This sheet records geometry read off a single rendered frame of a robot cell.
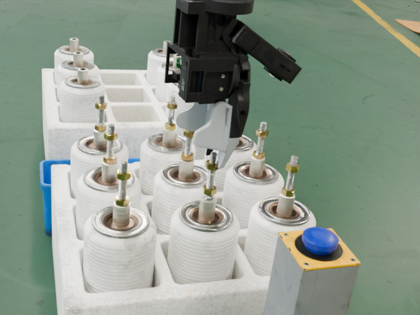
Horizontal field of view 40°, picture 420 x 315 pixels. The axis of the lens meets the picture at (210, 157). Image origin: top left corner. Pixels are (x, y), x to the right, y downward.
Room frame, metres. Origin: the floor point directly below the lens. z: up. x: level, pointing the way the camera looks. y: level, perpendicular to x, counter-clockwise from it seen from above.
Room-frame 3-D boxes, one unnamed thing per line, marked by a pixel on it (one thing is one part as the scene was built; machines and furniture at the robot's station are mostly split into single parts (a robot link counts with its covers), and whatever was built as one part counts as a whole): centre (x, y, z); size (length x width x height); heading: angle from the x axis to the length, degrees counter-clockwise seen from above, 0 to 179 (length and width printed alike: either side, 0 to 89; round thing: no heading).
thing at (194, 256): (0.68, 0.00, 0.16); 0.10 x 0.10 x 0.18
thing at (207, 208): (0.68, 0.00, 0.26); 0.02 x 0.02 x 0.03
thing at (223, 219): (0.68, 0.00, 0.25); 0.08 x 0.08 x 0.01
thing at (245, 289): (0.79, 0.03, 0.09); 0.39 x 0.39 x 0.18; 19
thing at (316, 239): (0.54, -0.13, 0.32); 0.04 x 0.04 x 0.02
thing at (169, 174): (0.79, 0.03, 0.25); 0.08 x 0.08 x 0.01
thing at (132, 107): (1.31, 0.22, 0.09); 0.39 x 0.39 x 0.18; 19
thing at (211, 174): (0.68, 0.00, 0.31); 0.01 x 0.01 x 0.08
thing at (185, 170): (0.79, 0.03, 0.26); 0.02 x 0.02 x 0.03
